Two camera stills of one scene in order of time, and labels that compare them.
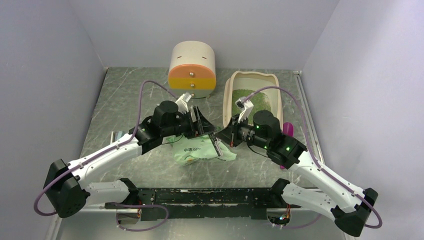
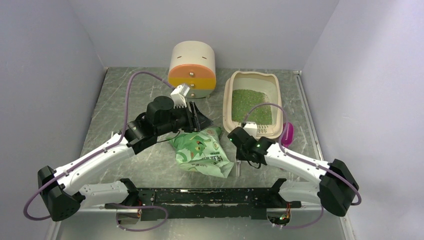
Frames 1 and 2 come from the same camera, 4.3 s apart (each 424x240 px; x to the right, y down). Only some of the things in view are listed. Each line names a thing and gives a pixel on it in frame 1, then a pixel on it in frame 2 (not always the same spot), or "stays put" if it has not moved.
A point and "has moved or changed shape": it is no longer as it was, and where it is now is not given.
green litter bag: [187, 150] has moved or changed shape
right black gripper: [226, 134] → [239, 156]
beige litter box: [242, 83] stays put
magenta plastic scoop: [288, 129] stays put
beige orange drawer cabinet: [192, 69] stays put
